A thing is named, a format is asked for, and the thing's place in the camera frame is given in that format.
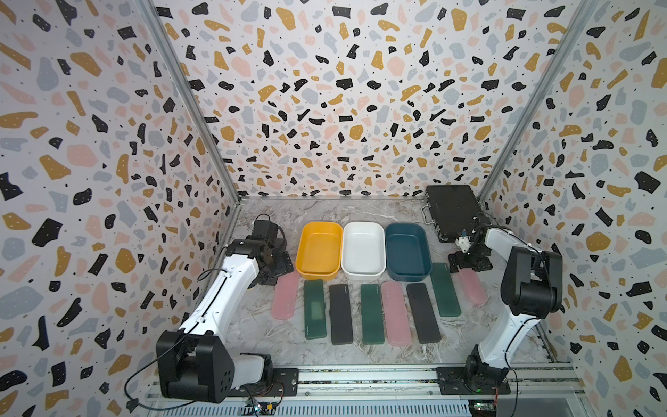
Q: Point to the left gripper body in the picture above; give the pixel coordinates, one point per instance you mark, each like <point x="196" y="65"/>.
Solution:
<point x="279" y="265"/>

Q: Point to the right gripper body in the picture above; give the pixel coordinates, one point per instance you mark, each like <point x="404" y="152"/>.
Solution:
<point x="472" y="259"/>

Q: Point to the pink pencil case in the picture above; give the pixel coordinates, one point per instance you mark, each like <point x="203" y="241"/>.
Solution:
<point x="285" y="293"/>
<point x="395" y="314"/>
<point x="472" y="287"/>

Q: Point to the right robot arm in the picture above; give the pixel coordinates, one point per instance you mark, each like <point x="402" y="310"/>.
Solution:
<point x="531" y="289"/>

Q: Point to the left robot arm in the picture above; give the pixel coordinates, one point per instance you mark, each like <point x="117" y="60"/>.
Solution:
<point x="193" y="362"/>

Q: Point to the yellow storage box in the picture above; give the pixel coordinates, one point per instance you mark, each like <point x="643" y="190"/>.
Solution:
<point x="319" y="251"/>

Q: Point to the dark teal storage box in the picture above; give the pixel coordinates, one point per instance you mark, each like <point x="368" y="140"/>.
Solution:
<point x="407" y="252"/>

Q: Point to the light green pencil case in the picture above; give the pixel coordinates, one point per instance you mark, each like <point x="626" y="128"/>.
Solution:
<point x="314" y="310"/>

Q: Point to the dark grey pencil case left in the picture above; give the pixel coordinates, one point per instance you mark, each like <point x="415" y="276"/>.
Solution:
<point x="342" y="331"/>

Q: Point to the dark grey pencil case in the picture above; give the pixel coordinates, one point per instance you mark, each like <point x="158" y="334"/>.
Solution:
<point x="342" y="331"/>
<point x="424" y="319"/>

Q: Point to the dark grey pencil case right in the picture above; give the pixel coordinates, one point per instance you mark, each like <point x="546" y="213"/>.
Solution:
<point x="424" y="319"/>

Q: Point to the white storage box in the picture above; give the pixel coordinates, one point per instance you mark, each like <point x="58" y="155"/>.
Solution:
<point x="363" y="251"/>

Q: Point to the black briefcase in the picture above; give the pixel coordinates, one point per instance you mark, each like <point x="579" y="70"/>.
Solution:
<point x="453" y="209"/>

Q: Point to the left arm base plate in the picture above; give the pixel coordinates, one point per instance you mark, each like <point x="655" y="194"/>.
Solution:
<point x="282" y="382"/>

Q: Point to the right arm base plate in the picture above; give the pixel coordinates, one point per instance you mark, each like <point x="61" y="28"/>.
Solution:
<point x="459" y="381"/>

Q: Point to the aluminium rail frame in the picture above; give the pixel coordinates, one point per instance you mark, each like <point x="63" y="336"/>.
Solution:
<point x="533" y="389"/>

